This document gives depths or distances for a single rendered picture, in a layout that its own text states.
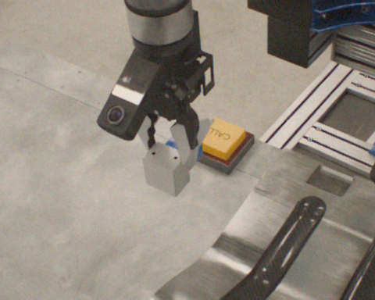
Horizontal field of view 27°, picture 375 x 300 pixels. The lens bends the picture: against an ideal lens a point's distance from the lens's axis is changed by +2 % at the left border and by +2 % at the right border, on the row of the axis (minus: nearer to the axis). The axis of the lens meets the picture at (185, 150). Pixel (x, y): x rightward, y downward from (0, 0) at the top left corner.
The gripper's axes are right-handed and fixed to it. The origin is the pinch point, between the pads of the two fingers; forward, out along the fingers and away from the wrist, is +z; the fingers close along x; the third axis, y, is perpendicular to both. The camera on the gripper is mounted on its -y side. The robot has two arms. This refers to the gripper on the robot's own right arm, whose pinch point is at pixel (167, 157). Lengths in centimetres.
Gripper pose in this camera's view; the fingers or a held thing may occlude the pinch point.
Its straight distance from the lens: 103.6
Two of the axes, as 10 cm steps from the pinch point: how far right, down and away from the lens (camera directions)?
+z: 0.8, 6.9, 7.2
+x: -8.3, -3.6, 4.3
